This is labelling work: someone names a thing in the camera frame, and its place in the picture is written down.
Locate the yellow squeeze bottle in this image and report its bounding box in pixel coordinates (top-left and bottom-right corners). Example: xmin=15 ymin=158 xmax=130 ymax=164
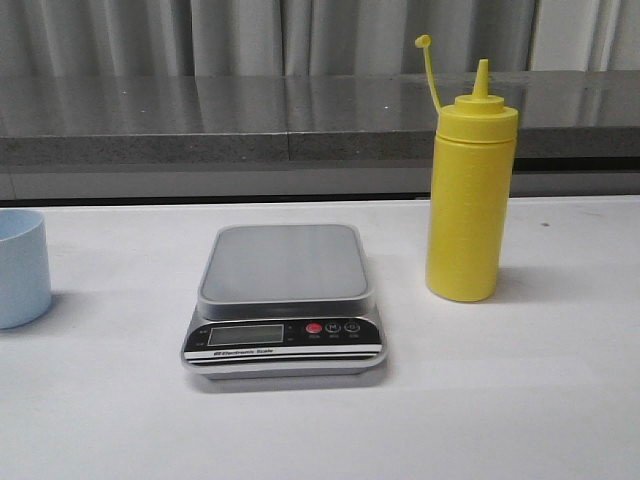
xmin=415 ymin=35 xmax=519 ymax=302

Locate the light blue plastic cup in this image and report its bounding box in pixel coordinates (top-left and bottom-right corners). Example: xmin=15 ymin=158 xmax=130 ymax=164
xmin=1 ymin=209 xmax=52 ymax=329

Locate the silver digital kitchen scale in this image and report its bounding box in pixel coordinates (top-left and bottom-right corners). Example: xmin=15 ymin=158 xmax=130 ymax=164
xmin=181 ymin=223 xmax=388 ymax=380

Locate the grey stone counter ledge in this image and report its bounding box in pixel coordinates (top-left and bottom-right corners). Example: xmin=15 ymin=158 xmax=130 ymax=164
xmin=1 ymin=71 xmax=639 ymax=172

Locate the grey pleated curtain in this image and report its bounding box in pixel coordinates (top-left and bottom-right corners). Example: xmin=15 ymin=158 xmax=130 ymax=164
xmin=1 ymin=1 xmax=639 ymax=77

